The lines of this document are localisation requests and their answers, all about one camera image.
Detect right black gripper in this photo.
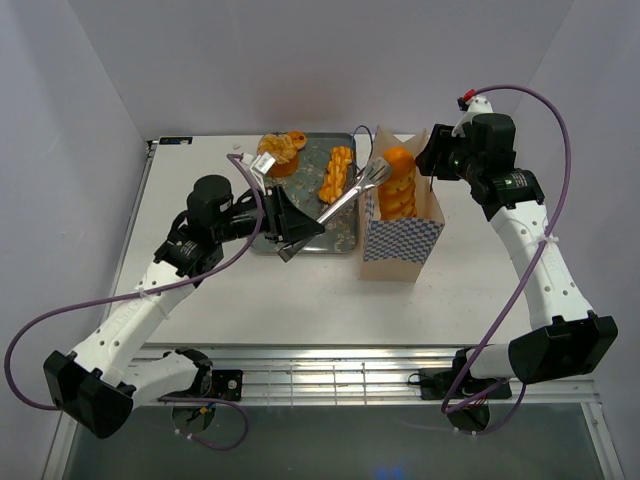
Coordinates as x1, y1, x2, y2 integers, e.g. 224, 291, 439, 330
414, 124, 482, 183

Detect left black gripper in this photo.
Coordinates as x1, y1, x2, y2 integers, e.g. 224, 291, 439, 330
214, 185, 326, 245

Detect long baguette bread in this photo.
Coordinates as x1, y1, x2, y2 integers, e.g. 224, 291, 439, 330
378, 146, 417, 220

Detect metal tongs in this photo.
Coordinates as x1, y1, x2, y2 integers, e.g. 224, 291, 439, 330
278, 156, 393, 262

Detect blue checkered paper bag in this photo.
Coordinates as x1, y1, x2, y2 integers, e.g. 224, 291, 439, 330
349, 124, 446, 284

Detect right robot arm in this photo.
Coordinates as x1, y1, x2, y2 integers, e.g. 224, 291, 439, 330
416, 113, 618, 397

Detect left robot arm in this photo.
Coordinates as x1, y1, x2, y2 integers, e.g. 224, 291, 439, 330
44, 175, 325, 439

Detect sugared round cake bread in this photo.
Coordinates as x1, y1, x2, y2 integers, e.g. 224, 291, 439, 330
257, 134, 299, 178

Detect metal baking tray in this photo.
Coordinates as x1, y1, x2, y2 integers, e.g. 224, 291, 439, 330
265, 133, 358, 254

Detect twisted orange pastry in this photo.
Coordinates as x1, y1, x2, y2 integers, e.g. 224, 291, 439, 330
318, 146, 353, 204

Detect small round bun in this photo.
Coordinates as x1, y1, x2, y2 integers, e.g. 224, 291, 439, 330
287, 131, 307, 151

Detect left logo sticker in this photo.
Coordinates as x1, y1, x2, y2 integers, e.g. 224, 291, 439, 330
158, 137, 193, 145

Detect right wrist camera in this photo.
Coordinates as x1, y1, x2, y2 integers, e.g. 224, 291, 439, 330
452, 89, 493, 137

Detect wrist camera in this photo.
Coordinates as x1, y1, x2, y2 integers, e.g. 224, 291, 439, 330
452, 89, 493, 137
241, 152, 276, 191

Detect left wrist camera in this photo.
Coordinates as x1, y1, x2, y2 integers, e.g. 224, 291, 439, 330
241, 152, 276, 191

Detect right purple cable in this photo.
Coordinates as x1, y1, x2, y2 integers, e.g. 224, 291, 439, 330
399, 83, 571, 436

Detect aluminium frame rail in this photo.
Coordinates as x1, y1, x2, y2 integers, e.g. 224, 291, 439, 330
62, 344, 601, 407

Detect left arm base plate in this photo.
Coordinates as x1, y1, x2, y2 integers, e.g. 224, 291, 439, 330
163, 369, 244, 402

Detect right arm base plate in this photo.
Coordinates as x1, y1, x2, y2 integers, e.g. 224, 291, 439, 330
407, 368, 512, 400

